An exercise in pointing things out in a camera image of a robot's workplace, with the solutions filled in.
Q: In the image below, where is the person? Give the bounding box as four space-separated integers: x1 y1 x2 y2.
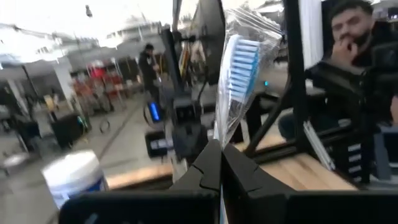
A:
328 0 398 125
137 42 162 97

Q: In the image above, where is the white aluminium rail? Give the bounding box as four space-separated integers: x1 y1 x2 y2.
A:
303 120 336 171

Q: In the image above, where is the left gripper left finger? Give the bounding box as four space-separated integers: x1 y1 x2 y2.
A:
58 139 222 224

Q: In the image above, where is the black device with blue light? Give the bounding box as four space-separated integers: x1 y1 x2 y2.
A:
144 99 175 158

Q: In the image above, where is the blue toothbrush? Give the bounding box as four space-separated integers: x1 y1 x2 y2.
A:
213 6 283 224

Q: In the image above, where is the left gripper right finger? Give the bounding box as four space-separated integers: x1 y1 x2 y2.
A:
222 142 398 224

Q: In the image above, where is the black floor bin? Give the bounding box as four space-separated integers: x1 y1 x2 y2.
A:
50 113 91 150

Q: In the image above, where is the Lysol wipes canister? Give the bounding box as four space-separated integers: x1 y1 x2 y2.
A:
42 149 108 209

